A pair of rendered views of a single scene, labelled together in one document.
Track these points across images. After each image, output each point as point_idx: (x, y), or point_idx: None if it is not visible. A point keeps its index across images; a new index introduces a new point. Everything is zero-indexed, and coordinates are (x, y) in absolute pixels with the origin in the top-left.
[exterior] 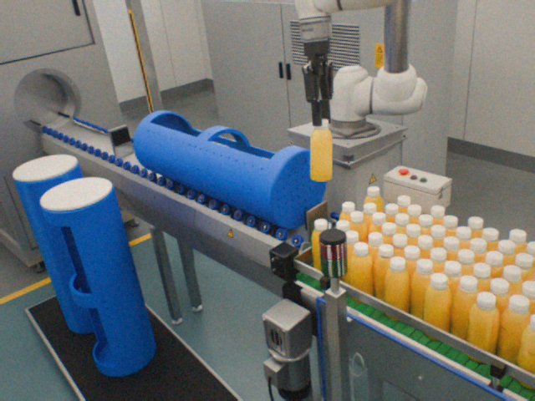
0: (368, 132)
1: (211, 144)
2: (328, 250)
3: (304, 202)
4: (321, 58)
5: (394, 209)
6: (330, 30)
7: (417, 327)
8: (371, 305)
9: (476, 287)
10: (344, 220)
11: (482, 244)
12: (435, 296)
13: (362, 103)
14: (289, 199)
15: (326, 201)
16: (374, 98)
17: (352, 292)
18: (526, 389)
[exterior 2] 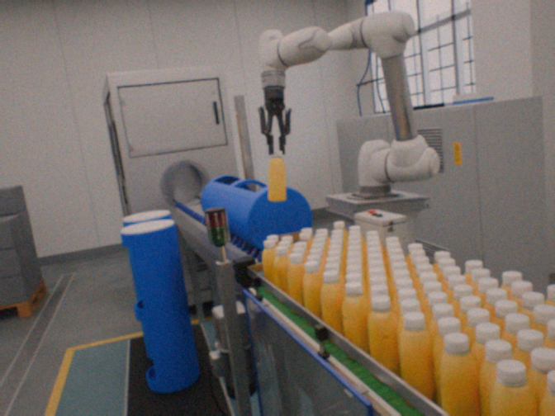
0: (388, 197)
1: (234, 188)
2: (206, 218)
3: (286, 233)
4: (276, 103)
5: (337, 232)
6: (281, 81)
7: (293, 309)
8: (276, 295)
9: (334, 271)
10: (290, 236)
11: (374, 249)
12: (305, 279)
13: (378, 169)
14: (268, 225)
15: (300, 231)
16: (387, 164)
17: (268, 286)
18: (348, 359)
